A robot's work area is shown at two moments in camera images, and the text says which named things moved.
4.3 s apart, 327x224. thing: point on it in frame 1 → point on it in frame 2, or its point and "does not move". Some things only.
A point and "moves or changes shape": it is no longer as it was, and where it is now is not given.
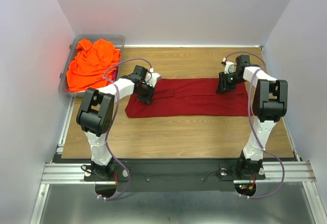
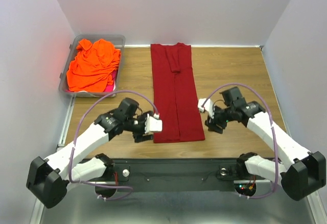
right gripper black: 225,86 → 215,121
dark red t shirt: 174,97 moves or changes shape
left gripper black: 145,95 → 140,131
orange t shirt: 87,70 does not move
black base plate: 176,175 does not move
